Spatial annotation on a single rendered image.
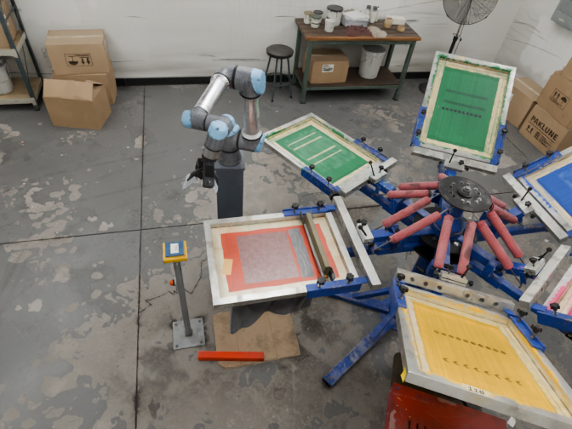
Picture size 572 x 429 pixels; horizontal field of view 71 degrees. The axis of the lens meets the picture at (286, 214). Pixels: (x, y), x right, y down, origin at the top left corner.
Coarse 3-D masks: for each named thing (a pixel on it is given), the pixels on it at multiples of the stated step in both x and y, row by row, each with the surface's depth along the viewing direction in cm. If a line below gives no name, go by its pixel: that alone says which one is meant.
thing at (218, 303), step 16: (208, 224) 235; (224, 224) 238; (240, 224) 241; (208, 240) 227; (336, 240) 236; (208, 256) 219; (352, 272) 220; (304, 288) 210; (224, 304) 199; (240, 304) 203
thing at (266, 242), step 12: (276, 228) 243; (288, 228) 243; (300, 228) 244; (228, 240) 233; (240, 240) 233; (252, 240) 234; (264, 240) 235; (276, 240) 236; (288, 240) 237; (324, 240) 239; (228, 252) 226; (240, 252) 227; (252, 252) 228; (264, 252) 229; (276, 252) 230; (288, 252) 230
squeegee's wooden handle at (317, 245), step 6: (306, 216) 238; (306, 222) 239; (312, 222) 234; (312, 228) 231; (312, 234) 229; (312, 240) 230; (318, 240) 225; (318, 246) 222; (318, 252) 221; (324, 252) 219; (318, 258) 222; (324, 258) 216; (324, 264) 214; (324, 270) 214
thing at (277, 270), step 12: (240, 264) 221; (252, 264) 222; (264, 264) 223; (276, 264) 224; (288, 264) 224; (312, 264) 226; (228, 276) 215; (240, 276) 216; (252, 276) 216; (264, 276) 217; (276, 276) 218; (288, 276) 219; (300, 276) 219; (336, 276) 222; (228, 288) 210; (240, 288) 211; (252, 288) 211
